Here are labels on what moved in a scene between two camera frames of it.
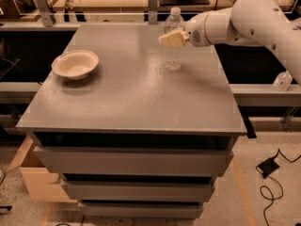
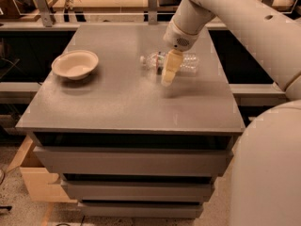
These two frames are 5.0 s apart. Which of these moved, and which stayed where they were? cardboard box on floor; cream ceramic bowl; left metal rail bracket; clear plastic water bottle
Moved: clear plastic water bottle
Stayed: cream ceramic bowl; left metal rail bracket; cardboard box on floor
